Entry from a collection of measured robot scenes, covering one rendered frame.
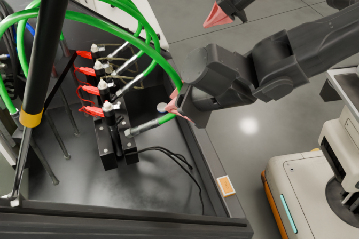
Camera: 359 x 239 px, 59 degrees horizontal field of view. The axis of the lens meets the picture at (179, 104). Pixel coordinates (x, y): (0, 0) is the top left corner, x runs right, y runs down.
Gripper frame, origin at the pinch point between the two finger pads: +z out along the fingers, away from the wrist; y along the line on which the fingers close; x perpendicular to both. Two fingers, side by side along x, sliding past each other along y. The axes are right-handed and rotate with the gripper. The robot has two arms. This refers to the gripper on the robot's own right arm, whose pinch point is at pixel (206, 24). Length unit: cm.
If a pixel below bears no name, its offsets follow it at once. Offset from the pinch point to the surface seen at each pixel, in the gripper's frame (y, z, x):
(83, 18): 30.9, 3.6, 27.0
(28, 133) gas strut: 34, 3, 51
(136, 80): 5.3, 21.5, 8.8
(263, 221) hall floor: -114, 56, 5
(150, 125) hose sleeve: 6.0, 15.0, 28.2
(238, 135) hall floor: -111, 58, -52
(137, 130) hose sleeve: 6.4, 19.1, 27.8
